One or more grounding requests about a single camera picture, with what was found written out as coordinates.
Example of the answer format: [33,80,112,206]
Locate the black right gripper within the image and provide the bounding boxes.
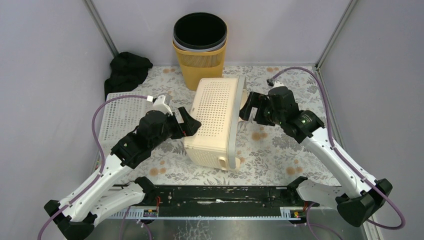
[237,91,284,127]

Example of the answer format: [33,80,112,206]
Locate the cream large plastic basket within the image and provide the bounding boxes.
[183,76,248,172]

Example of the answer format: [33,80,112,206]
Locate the grey bin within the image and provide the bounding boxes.
[172,37,227,53]

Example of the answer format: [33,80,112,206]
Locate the black bin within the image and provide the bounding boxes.
[173,12,228,50]

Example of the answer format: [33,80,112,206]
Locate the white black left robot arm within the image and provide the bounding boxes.
[44,107,202,240]

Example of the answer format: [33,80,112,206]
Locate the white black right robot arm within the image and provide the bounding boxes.
[239,86,393,227]

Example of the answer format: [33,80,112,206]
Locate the floral patterned table mat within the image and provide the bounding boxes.
[119,66,338,186]

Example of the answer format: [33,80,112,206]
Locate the yellow perforated waste bin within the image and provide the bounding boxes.
[172,41,227,91]

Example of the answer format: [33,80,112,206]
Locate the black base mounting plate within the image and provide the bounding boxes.
[124,184,321,218]

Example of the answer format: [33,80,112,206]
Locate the black crumpled cloth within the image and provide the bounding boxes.
[104,51,153,98]

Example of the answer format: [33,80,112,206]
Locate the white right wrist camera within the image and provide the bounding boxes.
[266,78,285,88]

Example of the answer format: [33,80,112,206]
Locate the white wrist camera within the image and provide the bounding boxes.
[146,93,173,115]
[266,78,285,88]

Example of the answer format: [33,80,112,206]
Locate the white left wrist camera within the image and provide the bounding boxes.
[146,93,173,115]

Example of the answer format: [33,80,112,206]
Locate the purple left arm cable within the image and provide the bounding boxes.
[37,95,153,240]

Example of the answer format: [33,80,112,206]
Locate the aluminium frame rails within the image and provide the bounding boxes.
[64,0,385,240]

